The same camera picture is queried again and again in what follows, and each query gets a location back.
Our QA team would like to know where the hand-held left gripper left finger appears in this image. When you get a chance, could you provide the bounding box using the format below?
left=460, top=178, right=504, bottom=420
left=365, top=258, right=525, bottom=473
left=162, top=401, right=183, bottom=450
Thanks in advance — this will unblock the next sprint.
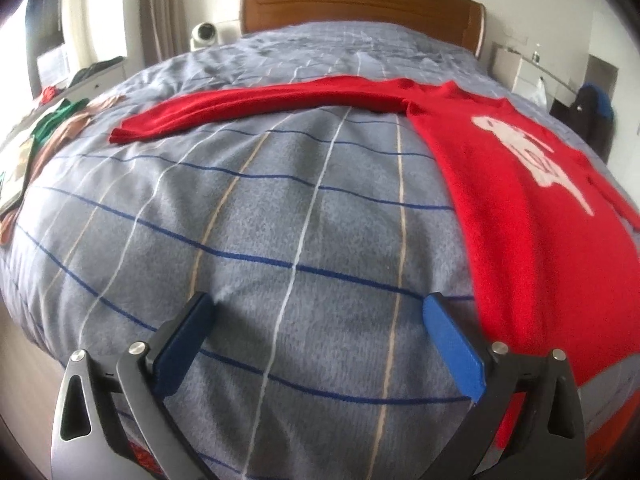
left=50, top=291, right=217, bottom=480

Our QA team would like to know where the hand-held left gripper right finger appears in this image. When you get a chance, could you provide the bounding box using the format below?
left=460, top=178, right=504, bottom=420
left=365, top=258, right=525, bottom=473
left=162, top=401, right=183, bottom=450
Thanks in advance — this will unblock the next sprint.
left=422, top=292, right=587, bottom=480

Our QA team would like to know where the red sweater with white figure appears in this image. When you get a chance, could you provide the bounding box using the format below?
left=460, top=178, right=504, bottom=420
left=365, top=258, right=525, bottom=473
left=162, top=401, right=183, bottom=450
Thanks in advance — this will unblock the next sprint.
left=109, top=75, right=640, bottom=456

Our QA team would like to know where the dark clothes pile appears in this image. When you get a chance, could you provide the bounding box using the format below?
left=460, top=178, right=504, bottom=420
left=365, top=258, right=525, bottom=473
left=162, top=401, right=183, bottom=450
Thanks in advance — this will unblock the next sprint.
left=67, top=56, right=123, bottom=86

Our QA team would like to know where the grey plaid blanket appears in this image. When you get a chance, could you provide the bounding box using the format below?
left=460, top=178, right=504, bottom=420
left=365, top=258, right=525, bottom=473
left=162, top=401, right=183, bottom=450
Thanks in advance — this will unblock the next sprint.
left=0, top=22, right=640, bottom=480

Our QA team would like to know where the green garment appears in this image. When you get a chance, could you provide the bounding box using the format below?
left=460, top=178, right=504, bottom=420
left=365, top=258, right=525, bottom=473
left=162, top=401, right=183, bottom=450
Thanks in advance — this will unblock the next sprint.
left=27, top=100, right=86, bottom=143

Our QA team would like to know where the black and blue backpack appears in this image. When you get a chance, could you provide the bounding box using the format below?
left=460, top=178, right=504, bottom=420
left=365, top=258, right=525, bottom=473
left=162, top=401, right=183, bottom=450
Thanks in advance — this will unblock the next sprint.
left=565, top=85, right=615, bottom=161

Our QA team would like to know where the white nightstand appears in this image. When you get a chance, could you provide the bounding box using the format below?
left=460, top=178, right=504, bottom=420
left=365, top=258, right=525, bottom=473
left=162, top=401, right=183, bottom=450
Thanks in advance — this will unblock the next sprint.
left=492, top=42, right=591, bottom=106

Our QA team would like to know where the white round device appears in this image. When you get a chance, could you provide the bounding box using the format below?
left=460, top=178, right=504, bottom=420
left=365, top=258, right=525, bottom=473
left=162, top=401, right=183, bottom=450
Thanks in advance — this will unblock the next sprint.
left=190, top=21, right=220, bottom=52

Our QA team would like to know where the beige curtain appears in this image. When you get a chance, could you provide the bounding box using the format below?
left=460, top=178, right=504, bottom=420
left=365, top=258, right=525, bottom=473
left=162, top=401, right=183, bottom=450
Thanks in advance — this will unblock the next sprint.
left=137, top=0, right=173, bottom=68

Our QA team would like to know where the window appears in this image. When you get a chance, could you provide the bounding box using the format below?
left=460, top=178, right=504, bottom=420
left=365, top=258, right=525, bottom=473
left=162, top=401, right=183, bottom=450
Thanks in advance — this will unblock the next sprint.
left=22, top=0, right=68, bottom=98

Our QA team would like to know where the wooden headboard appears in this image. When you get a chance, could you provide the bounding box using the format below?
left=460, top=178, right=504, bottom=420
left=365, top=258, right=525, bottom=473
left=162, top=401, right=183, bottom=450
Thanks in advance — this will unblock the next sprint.
left=240, top=0, right=488, bottom=58

